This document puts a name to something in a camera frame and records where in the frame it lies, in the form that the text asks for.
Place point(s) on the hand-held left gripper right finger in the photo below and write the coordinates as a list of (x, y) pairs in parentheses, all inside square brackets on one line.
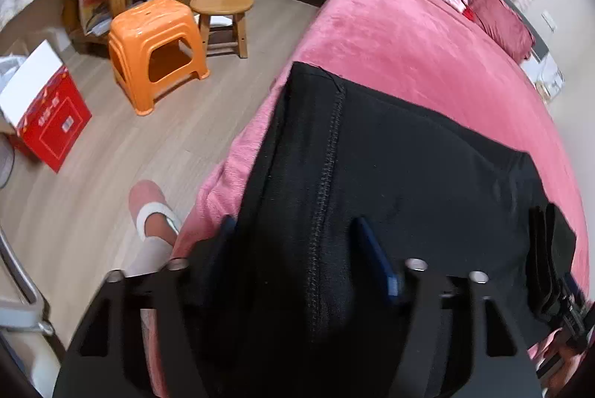
[(376, 254)]

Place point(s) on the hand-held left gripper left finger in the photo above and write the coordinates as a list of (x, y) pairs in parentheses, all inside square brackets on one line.
[(227, 230)]

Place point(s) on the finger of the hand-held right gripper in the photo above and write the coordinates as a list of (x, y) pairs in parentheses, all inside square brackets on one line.
[(562, 244), (539, 258)]

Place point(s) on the black pants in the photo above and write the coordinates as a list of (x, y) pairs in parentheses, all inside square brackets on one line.
[(395, 156)]

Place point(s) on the person's right hand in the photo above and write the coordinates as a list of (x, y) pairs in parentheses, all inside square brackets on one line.
[(560, 354)]

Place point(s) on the person's leg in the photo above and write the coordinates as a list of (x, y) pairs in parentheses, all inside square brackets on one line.
[(151, 251)]

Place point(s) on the pink slipper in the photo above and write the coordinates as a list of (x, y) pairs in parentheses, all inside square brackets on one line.
[(146, 193)]

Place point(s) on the white table lamp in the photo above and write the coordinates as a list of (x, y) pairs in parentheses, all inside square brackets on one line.
[(551, 86)]

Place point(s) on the red cardboard box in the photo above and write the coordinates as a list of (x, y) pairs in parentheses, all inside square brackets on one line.
[(56, 119)]

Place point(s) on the pink bed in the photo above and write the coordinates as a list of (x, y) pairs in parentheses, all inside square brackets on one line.
[(395, 35)]

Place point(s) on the orange plastic stool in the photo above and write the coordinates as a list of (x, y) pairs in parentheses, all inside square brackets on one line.
[(148, 26)]

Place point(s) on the round wooden stool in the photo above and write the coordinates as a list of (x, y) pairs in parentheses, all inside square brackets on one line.
[(222, 3)]

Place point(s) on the dark pink pillow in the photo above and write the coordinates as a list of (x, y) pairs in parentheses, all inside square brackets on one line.
[(504, 21)]

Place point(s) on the red garment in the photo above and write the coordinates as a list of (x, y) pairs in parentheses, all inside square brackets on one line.
[(469, 13)]

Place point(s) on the brown cardboard box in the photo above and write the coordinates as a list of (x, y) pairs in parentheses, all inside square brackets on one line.
[(93, 7)]

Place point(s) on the grey metal chair frame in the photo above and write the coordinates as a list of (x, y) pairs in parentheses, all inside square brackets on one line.
[(23, 300)]

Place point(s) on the white wall socket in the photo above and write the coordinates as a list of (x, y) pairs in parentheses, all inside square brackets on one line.
[(550, 20)]

